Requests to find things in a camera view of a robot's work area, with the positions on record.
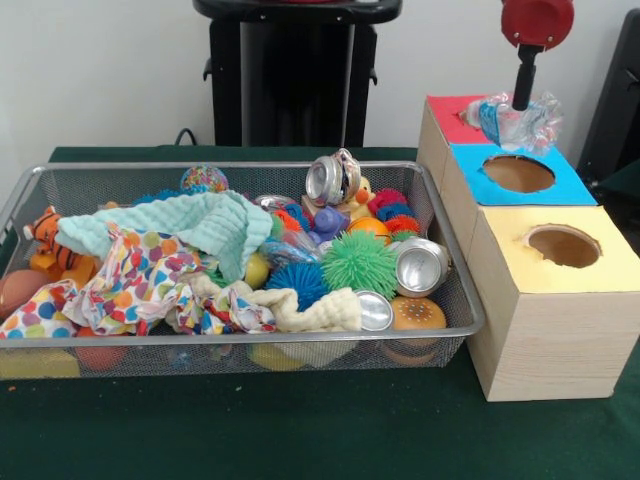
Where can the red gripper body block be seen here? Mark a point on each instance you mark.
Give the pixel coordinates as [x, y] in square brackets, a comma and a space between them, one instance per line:
[536, 20]

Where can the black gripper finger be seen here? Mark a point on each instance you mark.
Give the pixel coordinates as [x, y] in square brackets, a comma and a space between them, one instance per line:
[525, 80]

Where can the clear plastic bottle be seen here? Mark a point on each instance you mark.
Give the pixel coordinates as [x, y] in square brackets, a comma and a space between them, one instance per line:
[500, 125]

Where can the polka dot colourful cloth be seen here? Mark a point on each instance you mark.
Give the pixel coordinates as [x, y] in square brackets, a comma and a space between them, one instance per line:
[120, 285]

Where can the wooden box with three holes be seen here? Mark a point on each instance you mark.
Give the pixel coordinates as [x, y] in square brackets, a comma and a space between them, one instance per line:
[540, 340]

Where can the black upright panel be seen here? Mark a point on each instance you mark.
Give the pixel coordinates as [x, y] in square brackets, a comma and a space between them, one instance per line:
[615, 100]

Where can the dark green side table cloth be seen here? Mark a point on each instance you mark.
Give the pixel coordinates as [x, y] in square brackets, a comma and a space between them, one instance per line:
[625, 182]

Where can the small orange basketball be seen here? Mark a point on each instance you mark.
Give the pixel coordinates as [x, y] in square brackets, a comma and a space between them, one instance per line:
[372, 228]

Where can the smooth silver can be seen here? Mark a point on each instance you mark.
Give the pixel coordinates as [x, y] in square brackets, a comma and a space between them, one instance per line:
[420, 266]

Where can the crushed silver can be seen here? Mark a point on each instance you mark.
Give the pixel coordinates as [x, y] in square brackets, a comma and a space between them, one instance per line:
[333, 178]

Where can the green spiky rubber ball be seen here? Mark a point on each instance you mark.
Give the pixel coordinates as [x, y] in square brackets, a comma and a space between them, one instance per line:
[358, 262]

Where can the toy burger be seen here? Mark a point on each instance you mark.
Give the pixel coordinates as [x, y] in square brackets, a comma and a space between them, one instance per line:
[417, 315]

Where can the blue spiky rubber ball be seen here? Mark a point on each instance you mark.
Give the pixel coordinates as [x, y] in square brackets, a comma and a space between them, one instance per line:
[298, 280]

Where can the cream knitted cloth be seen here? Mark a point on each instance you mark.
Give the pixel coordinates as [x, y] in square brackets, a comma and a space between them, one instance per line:
[310, 310]

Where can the mint green fuzzy cloth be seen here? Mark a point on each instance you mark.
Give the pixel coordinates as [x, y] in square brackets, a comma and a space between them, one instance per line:
[190, 225]

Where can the brown toy football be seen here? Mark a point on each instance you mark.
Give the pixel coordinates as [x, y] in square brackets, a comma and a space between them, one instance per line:
[18, 292]

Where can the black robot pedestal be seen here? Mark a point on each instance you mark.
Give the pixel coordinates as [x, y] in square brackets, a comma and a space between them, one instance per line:
[300, 90]

